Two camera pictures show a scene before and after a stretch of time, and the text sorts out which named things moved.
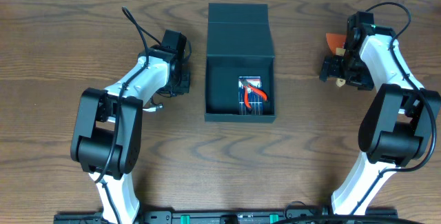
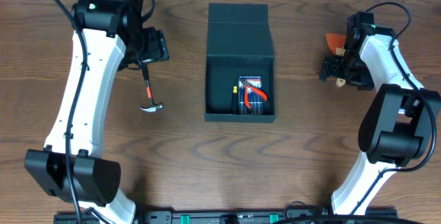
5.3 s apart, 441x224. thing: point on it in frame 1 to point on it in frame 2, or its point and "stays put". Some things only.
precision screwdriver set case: (249, 103) stays put
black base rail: (227, 216) stays put
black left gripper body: (184, 82) to (151, 49)
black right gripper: (331, 68) stays put
